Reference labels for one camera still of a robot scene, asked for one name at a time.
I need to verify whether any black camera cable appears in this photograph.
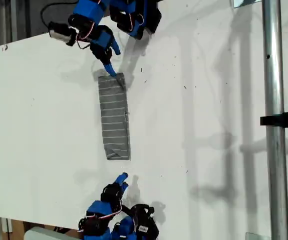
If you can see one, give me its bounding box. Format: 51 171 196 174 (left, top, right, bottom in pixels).
40 1 78 28

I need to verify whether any wooden table leg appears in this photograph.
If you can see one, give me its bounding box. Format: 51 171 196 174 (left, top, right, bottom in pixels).
1 217 26 240

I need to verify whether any metal corner bracket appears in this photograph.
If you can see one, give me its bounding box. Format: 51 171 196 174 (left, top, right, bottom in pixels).
230 0 259 10

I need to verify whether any grey white-striped towel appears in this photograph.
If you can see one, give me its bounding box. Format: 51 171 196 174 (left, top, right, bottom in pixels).
97 71 132 161

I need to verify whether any steel post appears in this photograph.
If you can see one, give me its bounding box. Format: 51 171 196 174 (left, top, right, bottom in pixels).
261 0 288 240

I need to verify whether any black camera box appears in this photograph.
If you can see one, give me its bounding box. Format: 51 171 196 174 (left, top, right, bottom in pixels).
131 203 160 240

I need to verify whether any black clamp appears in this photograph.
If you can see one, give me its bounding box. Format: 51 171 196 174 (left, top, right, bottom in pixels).
259 106 288 133

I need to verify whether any grey camera box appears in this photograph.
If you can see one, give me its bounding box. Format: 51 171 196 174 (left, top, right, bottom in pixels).
48 21 78 47

